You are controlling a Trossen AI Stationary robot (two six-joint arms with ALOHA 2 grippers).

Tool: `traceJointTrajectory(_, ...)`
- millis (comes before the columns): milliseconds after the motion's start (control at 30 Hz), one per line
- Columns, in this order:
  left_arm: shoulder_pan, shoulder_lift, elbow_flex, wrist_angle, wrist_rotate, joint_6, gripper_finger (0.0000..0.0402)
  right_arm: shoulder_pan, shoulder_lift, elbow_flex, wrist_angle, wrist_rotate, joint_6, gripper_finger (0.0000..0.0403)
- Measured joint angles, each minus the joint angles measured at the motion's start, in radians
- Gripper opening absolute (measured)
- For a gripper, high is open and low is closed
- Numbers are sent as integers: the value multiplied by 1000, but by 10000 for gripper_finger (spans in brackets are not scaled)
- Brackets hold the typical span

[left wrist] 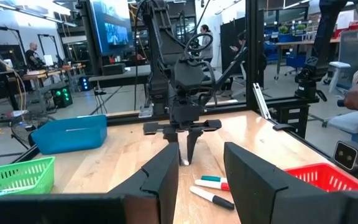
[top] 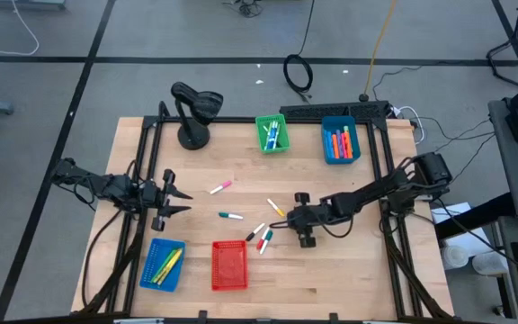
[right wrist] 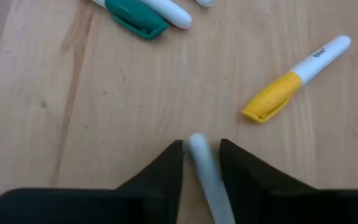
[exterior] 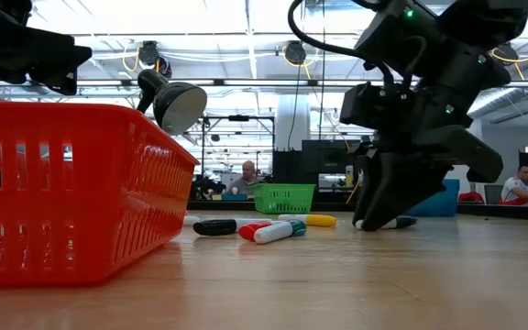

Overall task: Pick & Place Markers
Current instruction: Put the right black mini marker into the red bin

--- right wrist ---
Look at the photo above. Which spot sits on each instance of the slim white marker black cap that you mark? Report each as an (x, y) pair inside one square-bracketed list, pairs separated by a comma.
[(210, 180)]

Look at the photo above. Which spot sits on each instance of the white marker red cap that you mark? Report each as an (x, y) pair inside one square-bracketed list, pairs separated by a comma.
[(172, 14)]

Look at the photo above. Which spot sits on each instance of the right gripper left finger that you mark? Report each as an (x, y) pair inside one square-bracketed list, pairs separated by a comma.
[(89, 207)]

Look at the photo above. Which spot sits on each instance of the white marker yellow cap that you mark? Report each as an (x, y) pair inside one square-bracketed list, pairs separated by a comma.
[(272, 98)]

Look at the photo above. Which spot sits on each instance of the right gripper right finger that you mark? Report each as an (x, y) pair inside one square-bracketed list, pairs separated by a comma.
[(291, 205)]

